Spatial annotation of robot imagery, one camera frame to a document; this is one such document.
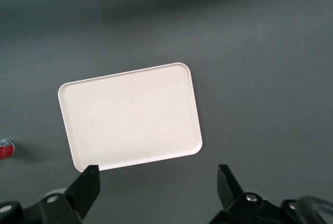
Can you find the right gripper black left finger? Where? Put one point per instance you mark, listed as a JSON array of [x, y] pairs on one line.
[[86, 190]]

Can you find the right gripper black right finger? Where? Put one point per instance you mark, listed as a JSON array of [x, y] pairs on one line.
[[229, 192]]

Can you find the red coke bottle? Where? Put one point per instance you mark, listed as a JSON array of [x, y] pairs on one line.
[[5, 149]]

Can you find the white rectangular plastic tray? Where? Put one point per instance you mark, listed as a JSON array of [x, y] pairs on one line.
[[130, 120]]

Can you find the dark grey table mat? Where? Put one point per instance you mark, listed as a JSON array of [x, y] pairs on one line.
[[234, 52]]

